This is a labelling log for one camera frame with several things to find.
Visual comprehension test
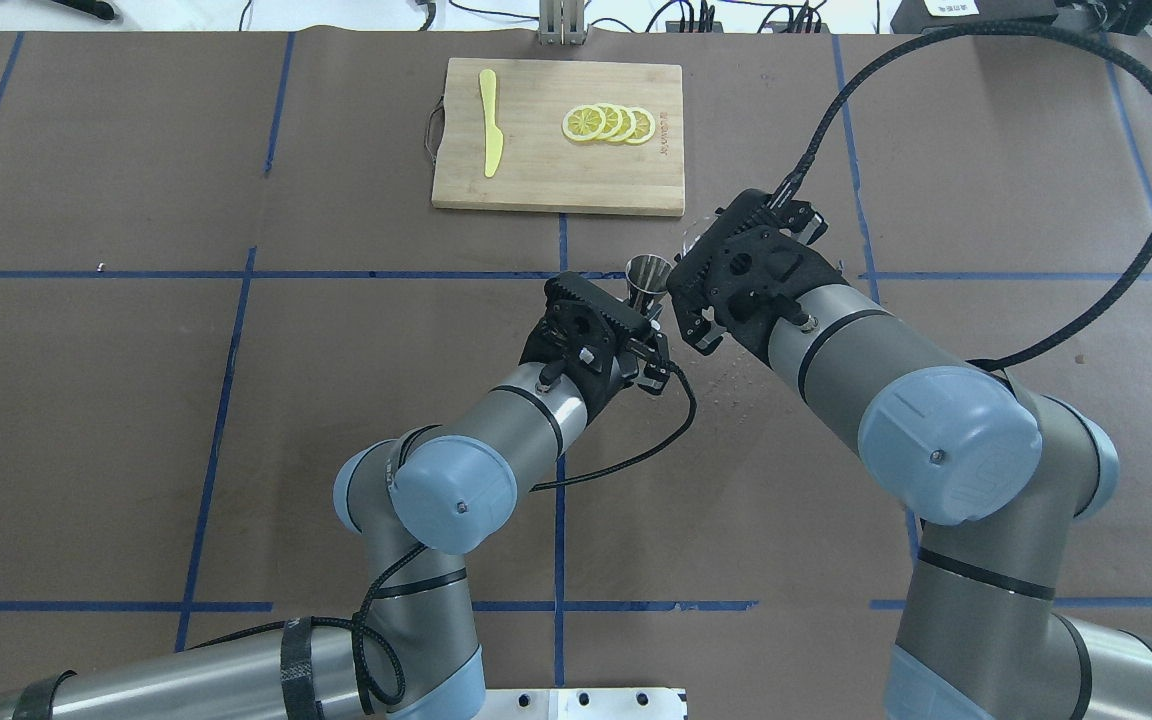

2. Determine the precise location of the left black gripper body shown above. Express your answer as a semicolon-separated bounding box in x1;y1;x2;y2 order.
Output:
520;272;652;411

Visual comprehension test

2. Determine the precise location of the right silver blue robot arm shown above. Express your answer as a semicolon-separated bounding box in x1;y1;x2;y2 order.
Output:
667;190;1152;719

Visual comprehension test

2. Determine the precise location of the black box device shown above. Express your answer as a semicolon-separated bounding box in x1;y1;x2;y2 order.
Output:
890;1;1062;35

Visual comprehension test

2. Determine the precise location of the yellow plastic knife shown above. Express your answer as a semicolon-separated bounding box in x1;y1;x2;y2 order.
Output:
477;68;506;179

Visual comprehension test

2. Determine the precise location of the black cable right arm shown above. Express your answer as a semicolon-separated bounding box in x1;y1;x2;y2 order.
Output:
781;20;1152;373

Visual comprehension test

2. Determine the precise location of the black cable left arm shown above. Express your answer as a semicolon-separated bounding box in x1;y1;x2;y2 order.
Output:
166;362;699;717

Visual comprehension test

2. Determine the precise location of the lemon slice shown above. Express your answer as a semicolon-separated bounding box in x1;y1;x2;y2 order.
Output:
609;106;637;143
626;108;657;146
596;103;626;141
561;104;607;143

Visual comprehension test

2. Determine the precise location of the bamboo cutting board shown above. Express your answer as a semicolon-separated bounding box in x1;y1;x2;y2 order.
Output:
431;56;685;217

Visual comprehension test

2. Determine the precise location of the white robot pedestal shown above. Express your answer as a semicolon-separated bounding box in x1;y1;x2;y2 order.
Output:
476;687;689;719

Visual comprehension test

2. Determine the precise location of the aluminium frame post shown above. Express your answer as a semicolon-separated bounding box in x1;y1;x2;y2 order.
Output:
538;0;589;46

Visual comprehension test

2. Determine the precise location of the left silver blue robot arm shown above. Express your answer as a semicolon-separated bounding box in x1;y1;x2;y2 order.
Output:
0;272;670;719

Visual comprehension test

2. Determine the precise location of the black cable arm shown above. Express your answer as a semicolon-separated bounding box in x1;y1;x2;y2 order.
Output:
166;362;699;717
781;20;1152;373

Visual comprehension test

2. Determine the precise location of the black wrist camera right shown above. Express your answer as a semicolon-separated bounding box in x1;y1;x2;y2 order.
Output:
771;199;829;247

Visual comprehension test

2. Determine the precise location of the steel jigger measuring cup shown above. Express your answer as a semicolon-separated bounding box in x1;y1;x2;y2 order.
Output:
623;253;673;323

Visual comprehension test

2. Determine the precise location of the black handheld tool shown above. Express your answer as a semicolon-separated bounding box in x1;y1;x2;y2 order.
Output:
52;0;120;23

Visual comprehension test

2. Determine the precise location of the clear glass shaker cup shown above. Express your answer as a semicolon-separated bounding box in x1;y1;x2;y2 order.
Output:
676;209;733;263

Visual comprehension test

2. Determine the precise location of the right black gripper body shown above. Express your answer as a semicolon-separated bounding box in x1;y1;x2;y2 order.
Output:
667;190;842;363

